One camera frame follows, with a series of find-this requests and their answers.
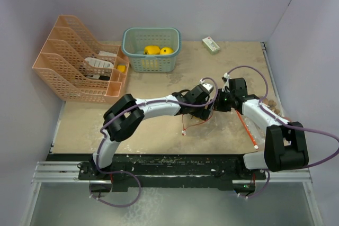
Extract clear zip bag red seal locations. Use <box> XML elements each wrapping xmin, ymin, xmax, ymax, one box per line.
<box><xmin>181</xmin><ymin>111</ymin><xmax>230</xmax><ymax>138</ymax></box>

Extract yellow fake lemon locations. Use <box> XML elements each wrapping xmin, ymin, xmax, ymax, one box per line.
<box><xmin>159</xmin><ymin>47</ymin><xmax>174</xmax><ymax>55</ymax></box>

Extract yellow fake bell pepper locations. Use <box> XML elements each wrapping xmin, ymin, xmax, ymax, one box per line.
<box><xmin>144</xmin><ymin>45</ymin><xmax>160</xmax><ymax>55</ymax></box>

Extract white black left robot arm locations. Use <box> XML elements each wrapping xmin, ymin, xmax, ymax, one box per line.
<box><xmin>90</xmin><ymin>83</ymin><xmax>214</xmax><ymax>179</ymax></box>

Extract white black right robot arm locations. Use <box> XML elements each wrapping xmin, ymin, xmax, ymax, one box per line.
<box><xmin>214</xmin><ymin>77</ymin><xmax>309</xmax><ymax>179</ymax></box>

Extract brown fake mushrooms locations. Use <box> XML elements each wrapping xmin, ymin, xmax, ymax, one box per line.
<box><xmin>262</xmin><ymin>98</ymin><xmax>280</xmax><ymax>115</ymax></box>

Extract small white green box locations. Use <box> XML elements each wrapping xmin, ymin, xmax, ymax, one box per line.
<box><xmin>202</xmin><ymin>37</ymin><xmax>220</xmax><ymax>55</ymax></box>

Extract small yellow item in organizer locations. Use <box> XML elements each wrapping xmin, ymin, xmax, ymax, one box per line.
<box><xmin>117</xmin><ymin>65</ymin><xmax>127</xmax><ymax>73</ymax></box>

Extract light blue plastic basket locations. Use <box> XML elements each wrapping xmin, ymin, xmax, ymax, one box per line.
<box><xmin>121</xmin><ymin>28</ymin><xmax>182</xmax><ymax>73</ymax></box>

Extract orange mesh file organizer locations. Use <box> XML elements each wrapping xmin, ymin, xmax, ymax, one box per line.
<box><xmin>32</xmin><ymin>15</ymin><xmax>129</xmax><ymax>104</ymax></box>

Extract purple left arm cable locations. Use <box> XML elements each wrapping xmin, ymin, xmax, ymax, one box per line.
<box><xmin>95</xmin><ymin>77</ymin><xmax>219</xmax><ymax>171</ymax></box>

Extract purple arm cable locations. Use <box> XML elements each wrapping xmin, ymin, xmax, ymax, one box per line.
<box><xmin>225</xmin><ymin>66</ymin><xmax>339</xmax><ymax>169</ymax></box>
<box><xmin>95</xmin><ymin>77</ymin><xmax>219</xmax><ymax>171</ymax></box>

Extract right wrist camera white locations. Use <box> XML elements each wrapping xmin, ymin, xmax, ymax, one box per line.
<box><xmin>221</xmin><ymin>73</ymin><xmax>230</xmax><ymax>92</ymax></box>

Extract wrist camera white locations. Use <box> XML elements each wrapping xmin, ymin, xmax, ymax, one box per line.
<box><xmin>221</xmin><ymin>73</ymin><xmax>230</xmax><ymax>92</ymax></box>
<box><xmin>200</xmin><ymin>79</ymin><xmax>215</xmax><ymax>95</ymax></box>

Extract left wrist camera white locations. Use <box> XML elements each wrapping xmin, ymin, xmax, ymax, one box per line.
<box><xmin>200</xmin><ymin>79</ymin><xmax>215</xmax><ymax>95</ymax></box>

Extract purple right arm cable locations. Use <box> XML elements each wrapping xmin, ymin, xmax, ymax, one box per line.
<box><xmin>225</xmin><ymin>66</ymin><xmax>339</xmax><ymax>169</ymax></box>

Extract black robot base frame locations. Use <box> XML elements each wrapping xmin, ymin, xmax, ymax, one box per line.
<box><xmin>47</xmin><ymin>153</ymin><xmax>266</xmax><ymax>194</ymax></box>

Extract aluminium rail frame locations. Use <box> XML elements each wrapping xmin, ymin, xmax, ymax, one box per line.
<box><xmin>20</xmin><ymin>161</ymin><xmax>80</xmax><ymax>226</ymax></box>

